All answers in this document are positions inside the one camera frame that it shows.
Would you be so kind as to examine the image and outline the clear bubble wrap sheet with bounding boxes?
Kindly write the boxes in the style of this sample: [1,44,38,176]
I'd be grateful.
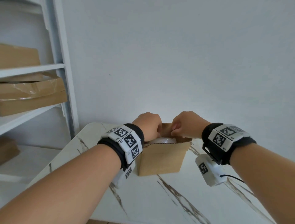
[146,136,177,145]

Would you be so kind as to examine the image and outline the taped brown shelf carton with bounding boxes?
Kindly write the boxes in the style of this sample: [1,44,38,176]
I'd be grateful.
[0,72,68,117]

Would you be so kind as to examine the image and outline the person's right hand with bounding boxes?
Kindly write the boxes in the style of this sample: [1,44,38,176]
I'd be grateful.
[170,110,211,139]

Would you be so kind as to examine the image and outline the black left wristband, marker tiles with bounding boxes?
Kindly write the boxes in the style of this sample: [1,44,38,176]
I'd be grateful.
[97,123,145,172]

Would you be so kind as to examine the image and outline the person's right forearm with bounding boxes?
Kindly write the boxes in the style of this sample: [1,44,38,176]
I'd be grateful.
[230,142,295,224]

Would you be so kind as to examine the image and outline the person's left hand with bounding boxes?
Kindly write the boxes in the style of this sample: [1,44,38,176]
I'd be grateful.
[132,112,163,142]

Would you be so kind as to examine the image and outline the small brown shelf carton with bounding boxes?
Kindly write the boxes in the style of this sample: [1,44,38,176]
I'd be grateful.
[0,137,21,166]

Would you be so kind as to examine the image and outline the black wristband, marker tiles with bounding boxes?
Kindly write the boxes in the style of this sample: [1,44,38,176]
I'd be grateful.
[202,122,257,166]
[97,123,145,172]

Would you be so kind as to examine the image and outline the plain brown shelf carton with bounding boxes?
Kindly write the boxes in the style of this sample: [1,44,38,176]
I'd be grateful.
[0,44,41,69]

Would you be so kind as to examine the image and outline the brown cardboard box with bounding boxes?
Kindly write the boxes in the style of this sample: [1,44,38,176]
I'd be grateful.
[136,122,192,177]

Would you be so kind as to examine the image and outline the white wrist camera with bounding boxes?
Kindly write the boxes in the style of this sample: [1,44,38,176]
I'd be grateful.
[195,153,227,187]
[112,161,136,189]

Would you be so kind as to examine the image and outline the black right wristband, marker tiles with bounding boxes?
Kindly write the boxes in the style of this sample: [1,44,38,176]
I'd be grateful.
[202,122,257,166]

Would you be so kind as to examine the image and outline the black right camera cable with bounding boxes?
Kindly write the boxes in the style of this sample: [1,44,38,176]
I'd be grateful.
[220,174,245,184]

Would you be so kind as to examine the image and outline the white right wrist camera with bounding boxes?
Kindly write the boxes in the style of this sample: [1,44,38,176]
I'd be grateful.
[195,153,227,187]

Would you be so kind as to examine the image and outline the person's left forearm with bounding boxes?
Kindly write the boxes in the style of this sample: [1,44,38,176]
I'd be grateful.
[0,144,122,224]

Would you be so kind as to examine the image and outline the white metal shelf unit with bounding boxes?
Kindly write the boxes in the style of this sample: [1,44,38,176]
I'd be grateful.
[0,0,80,185]

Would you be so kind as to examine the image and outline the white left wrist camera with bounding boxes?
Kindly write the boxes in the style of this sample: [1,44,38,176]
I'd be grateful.
[112,161,136,189]

